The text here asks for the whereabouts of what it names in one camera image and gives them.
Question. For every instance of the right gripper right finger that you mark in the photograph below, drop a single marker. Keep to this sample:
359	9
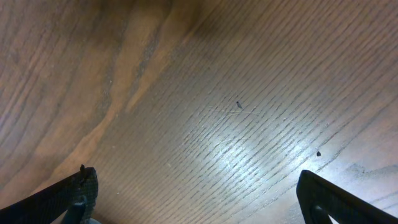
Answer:
321	202

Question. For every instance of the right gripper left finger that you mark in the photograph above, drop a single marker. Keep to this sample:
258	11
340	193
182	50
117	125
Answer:
72	198

